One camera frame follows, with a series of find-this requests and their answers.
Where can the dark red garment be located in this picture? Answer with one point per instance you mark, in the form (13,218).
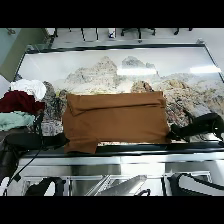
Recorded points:
(18,101)

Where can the brown T-shirt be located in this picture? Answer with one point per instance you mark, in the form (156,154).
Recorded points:
(116,120)

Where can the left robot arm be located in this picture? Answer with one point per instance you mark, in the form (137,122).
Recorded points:
(26,140)

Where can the white garment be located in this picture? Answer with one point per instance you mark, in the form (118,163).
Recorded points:
(30,86)

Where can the silver frame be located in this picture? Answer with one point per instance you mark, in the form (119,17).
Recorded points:
(133,163)

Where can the pale green garment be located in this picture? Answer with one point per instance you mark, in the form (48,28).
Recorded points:
(15,120)

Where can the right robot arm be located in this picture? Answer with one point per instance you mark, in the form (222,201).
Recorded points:
(203,123)

